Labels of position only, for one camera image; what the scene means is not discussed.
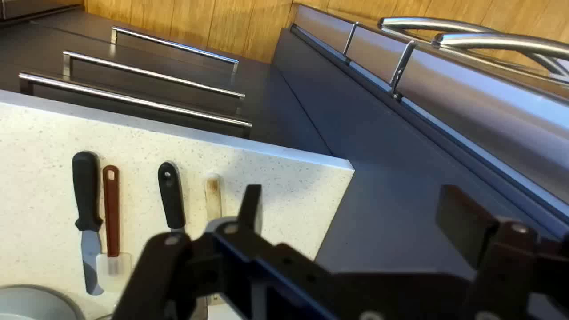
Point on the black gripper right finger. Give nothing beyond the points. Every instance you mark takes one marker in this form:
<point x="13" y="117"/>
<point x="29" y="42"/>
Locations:
<point x="468" y="232"/>

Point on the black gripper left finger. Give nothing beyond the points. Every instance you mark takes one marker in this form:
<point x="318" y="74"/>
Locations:
<point x="251" y="215"/>

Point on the dark drawer cabinet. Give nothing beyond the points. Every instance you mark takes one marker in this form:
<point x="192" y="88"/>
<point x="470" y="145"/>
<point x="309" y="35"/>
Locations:
<point x="366" y="179"/>

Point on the grey bowl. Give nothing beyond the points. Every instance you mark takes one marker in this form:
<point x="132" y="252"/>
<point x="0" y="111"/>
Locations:
<point x="36" y="303"/>

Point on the white speckled stone counter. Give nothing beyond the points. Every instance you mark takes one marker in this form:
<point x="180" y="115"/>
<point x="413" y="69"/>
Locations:
<point x="285" y="190"/>

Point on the stainless steel appliance front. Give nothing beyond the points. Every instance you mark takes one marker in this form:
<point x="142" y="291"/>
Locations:
<point x="473" y="101"/>

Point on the curved steel tube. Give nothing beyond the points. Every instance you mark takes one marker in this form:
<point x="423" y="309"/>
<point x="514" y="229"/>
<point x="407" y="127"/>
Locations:
<point x="503" y="42"/>
<point x="427" y="24"/>

